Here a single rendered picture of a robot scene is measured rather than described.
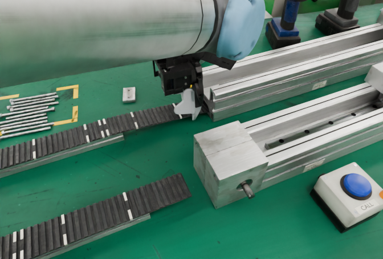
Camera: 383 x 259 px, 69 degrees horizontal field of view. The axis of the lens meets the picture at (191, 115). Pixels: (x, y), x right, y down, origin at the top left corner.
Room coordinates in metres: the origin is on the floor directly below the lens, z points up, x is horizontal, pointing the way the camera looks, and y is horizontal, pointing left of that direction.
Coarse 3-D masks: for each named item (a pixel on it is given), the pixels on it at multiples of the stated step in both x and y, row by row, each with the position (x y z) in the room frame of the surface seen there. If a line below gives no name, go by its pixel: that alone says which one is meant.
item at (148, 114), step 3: (144, 111) 0.45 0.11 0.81; (147, 111) 0.45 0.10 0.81; (150, 111) 0.45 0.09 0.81; (144, 114) 0.44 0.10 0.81; (147, 114) 0.44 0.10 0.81; (150, 114) 0.44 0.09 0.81; (147, 117) 0.43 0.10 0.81; (150, 117) 0.43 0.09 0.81; (153, 117) 0.43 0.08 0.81; (147, 120) 0.42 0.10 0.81; (150, 120) 0.42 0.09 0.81; (153, 120) 0.42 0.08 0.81; (150, 123) 0.41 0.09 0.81; (153, 123) 0.41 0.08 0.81; (156, 123) 0.41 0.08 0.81
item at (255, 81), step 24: (288, 48) 0.62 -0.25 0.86; (312, 48) 0.63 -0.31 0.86; (336, 48) 0.67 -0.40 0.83; (360, 48) 0.62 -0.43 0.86; (216, 72) 0.52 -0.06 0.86; (240, 72) 0.55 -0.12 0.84; (264, 72) 0.55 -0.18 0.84; (288, 72) 0.52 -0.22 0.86; (312, 72) 0.55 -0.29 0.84; (336, 72) 0.57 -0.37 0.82; (360, 72) 0.61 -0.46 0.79; (216, 96) 0.44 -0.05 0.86; (240, 96) 0.46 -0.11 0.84; (264, 96) 0.49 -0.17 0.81; (288, 96) 0.52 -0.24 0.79; (216, 120) 0.44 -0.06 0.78
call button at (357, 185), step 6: (348, 174) 0.26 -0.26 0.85; (354, 174) 0.25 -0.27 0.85; (348, 180) 0.24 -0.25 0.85; (354, 180) 0.24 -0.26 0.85; (360, 180) 0.24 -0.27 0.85; (366, 180) 0.24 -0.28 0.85; (348, 186) 0.23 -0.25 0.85; (354, 186) 0.23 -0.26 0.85; (360, 186) 0.23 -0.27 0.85; (366, 186) 0.23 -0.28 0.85; (354, 192) 0.22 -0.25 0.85; (360, 192) 0.22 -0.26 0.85; (366, 192) 0.22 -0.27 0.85
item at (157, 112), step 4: (152, 108) 0.46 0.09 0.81; (156, 108) 0.46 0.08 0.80; (152, 112) 0.45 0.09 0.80; (156, 112) 0.45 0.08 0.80; (160, 112) 0.45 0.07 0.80; (156, 116) 0.43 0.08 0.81; (160, 116) 0.43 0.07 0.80; (156, 120) 0.42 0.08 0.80; (160, 120) 0.42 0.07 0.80; (164, 120) 0.42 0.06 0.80
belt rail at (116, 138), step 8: (112, 136) 0.38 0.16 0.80; (120, 136) 0.39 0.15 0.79; (88, 144) 0.36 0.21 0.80; (96, 144) 0.37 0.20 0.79; (104, 144) 0.37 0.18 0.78; (64, 152) 0.35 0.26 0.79; (72, 152) 0.35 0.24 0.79; (80, 152) 0.35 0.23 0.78; (32, 160) 0.32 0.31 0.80; (40, 160) 0.33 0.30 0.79; (48, 160) 0.33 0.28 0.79; (56, 160) 0.33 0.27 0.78; (8, 168) 0.30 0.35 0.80; (16, 168) 0.31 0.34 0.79; (24, 168) 0.31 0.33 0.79; (0, 176) 0.29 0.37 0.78
